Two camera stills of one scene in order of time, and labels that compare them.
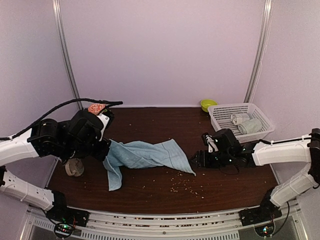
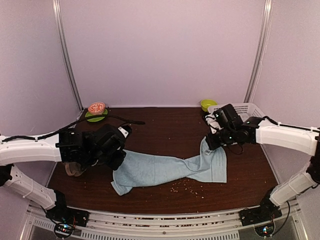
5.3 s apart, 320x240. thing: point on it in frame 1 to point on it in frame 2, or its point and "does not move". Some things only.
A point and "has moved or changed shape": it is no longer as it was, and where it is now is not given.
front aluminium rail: (165, 223) does not move
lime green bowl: (205, 103) does not move
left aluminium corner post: (64, 52) does not move
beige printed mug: (74, 167) does not move
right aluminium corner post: (263, 50) does not move
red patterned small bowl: (95, 108) does not move
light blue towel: (138, 154) has moved or changed shape
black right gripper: (202, 161) to (213, 145)
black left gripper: (101, 153) to (115, 164)
